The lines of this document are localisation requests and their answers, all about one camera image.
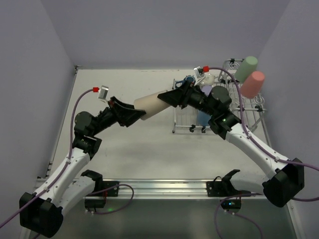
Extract light blue plastic cup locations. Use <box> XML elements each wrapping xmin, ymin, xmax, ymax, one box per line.
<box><xmin>197</xmin><ymin>111</ymin><xmax>211</xmax><ymax>127</ymax></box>

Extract beige plastic cup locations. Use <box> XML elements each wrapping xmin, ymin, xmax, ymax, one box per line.
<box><xmin>134</xmin><ymin>90</ymin><xmax>170</xmax><ymax>120</ymax></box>

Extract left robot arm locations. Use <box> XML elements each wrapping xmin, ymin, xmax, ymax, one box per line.
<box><xmin>19</xmin><ymin>97</ymin><xmax>146</xmax><ymax>238</ymax></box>

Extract lavender plastic cup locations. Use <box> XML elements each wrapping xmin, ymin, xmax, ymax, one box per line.
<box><xmin>201</xmin><ymin>85</ymin><xmax>213</xmax><ymax>96</ymax></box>

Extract dark blue ceramic mug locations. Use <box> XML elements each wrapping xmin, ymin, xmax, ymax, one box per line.
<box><xmin>174</xmin><ymin>75</ymin><xmax>196</xmax><ymax>88</ymax></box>

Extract white patterned mug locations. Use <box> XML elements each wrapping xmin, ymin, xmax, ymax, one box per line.
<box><xmin>199</xmin><ymin>73</ymin><xmax>215</xmax><ymax>87</ymax></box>

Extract pink plastic cup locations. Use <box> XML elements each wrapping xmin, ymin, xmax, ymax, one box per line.
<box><xmin>240</xmin><ymin>71</ymin><xmax>265</xmax><ymax>99</ymax></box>

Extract green plastic cup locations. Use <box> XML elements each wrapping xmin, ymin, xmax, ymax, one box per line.
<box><xmin>234</xmin><ymin>56</ymin><xmax>258</xmax><ymax>83</ymax></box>

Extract metal wire dish rack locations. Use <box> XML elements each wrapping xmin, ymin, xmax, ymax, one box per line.
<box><xmin>172</xmin><ymin>70</ymin><xmax>266</xmax><ymax>133</ymax></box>

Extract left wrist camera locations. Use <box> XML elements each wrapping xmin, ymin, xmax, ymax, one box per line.
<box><xmin>98</xmin><ymin>86</ymin><xmax>109</xmax><ymax>103</ymax></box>

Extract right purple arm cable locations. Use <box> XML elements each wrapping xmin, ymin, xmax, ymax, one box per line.
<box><xmin>203</xmin><ymin>66</ymin><xmax>319</xmax><ymax>172</ymax></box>

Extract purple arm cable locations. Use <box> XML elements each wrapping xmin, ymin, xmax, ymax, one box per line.
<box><xmin>203</xmin><ymin>66</ymin><xmax>319</xmax><ymax>172</ymax></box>
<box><xmin>0</xmin><ymin>87</ymin><xmax>100</xmax><ymax>226</ymax></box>

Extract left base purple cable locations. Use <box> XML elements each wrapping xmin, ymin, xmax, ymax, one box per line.
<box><xmin>86</xmin><ymin>183</ymin><xmax>135</xmax><ymax>215</ymax></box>

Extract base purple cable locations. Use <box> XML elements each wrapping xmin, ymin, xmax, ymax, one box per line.
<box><xmin>86</xmin><ymin>183</ymin><xmax>135</xmax><ymax>215</ymax></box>
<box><xmin>214</xmin><ymin>193</ymin><xmax>265</xmax><ymax>239</ymax></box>

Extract aluminium mounting rail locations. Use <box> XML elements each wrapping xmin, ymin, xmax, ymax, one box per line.
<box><xmin>79</xmin><ymin>178</ymin><xmax>265</xmax><ymax>200</ymax></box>

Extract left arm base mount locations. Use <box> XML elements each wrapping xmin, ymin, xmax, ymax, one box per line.
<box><xmin>84</xmin><ymin>179</ymin><xmax>119</xmax><ymax>212</ymax></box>

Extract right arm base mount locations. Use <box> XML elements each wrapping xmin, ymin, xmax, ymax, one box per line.
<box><xmin>206</xmin><ymin>169</ymin><xmax>251</xmax><ymax>213</ymax></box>

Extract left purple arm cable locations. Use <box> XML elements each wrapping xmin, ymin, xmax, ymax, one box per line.
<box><xmin>0</xmin><ymin>87</ymin><xmax>100</xmax><ymax>226</ymax></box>

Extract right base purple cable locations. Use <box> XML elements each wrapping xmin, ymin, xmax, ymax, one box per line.
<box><xmin>214</xmin><ymin>193</ymin><xmax>265</xmax><ymax>239</ymax></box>

